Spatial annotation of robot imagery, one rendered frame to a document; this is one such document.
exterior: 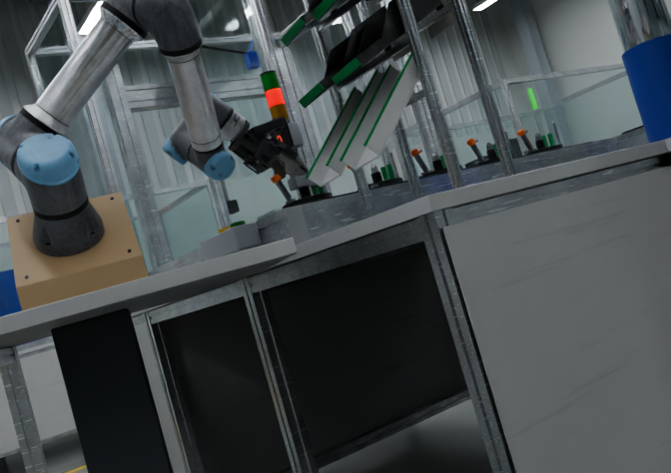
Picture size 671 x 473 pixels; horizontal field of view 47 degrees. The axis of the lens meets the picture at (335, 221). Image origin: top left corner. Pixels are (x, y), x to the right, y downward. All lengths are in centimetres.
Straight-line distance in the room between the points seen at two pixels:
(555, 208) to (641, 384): 39
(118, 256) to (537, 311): 88
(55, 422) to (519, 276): 574
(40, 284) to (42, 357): 515
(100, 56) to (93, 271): 47
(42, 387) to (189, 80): 528
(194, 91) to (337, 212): 46
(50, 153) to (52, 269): 25
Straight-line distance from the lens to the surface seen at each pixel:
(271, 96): 237
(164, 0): 173
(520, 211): 150
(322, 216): 192
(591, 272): 161
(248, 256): 138
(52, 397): 689
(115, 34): 181
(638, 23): 225
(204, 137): 187
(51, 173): 168
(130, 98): 317
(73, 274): 173
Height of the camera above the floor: 77
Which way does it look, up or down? 4 degrees up
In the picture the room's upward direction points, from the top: 16 degrees counter-clockwise
